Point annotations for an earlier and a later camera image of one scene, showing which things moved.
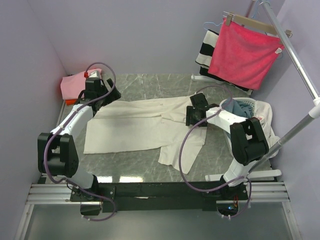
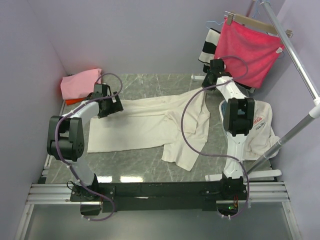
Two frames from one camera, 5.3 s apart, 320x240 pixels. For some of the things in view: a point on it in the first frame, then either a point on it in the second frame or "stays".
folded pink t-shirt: [72, 84] stays
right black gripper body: [191, 117] to [206, 82]
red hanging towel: [244, 56] stays
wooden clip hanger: [231, 18] stays
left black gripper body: [104, 91] to [107, 111]
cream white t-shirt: [158, 124] stays
